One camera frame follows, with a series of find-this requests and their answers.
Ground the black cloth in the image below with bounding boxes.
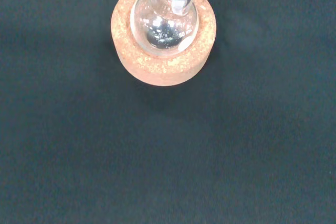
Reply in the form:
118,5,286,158
0,0,336,224

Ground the cork ring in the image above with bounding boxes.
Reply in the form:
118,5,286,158
110,0,217,87

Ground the glass round-bottom flask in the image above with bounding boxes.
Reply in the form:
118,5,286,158
130,0,206,57

